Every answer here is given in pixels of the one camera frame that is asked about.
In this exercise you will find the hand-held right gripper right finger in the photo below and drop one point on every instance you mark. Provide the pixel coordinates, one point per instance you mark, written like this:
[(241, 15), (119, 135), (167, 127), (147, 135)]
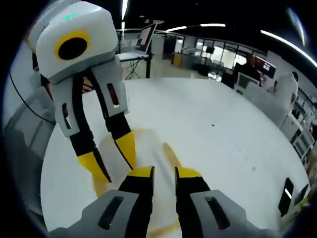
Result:
[(190, 196)]

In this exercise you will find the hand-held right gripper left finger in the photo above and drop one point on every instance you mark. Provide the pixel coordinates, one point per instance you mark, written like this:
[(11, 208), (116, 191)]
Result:
[(136, 198)]

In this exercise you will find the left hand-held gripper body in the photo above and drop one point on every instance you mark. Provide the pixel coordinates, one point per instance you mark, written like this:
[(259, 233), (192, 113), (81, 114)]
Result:
[(99, 32)]

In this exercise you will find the narrow ceiling light strip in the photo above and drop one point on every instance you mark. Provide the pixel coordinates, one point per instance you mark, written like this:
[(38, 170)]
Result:
[(124, 15)]

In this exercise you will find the black laptop stand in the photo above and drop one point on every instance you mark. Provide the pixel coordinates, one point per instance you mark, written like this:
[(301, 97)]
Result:
[(148, 67)]

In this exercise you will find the silver laptop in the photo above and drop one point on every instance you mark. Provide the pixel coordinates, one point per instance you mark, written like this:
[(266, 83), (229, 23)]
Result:
[(144, 37)]

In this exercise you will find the yellow-edged cabinet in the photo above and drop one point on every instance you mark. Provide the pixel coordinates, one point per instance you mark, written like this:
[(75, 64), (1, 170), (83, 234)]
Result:
[(177, 59)]

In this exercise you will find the short ceiling light strip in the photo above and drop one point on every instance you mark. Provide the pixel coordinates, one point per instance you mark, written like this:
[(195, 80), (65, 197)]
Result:
[(176, 28), (213, 25)]

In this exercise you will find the black smartphone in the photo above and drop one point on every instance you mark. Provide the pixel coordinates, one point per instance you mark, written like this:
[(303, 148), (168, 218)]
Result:
[(285, 198)]

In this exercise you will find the white storage shelves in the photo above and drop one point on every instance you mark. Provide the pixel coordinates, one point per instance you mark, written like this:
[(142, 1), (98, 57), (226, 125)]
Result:
[(303, 119)]

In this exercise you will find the monitor with red screen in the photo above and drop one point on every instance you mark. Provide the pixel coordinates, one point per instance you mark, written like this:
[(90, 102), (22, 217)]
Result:
[(268, 68)]

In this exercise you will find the long ceiling light strip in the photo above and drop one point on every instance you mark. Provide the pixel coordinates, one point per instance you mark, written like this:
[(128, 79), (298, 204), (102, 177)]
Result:
[(289, 45)]

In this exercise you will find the small dark wall monitor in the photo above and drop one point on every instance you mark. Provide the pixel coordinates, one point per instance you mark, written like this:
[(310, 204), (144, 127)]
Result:
[(209, 49)]

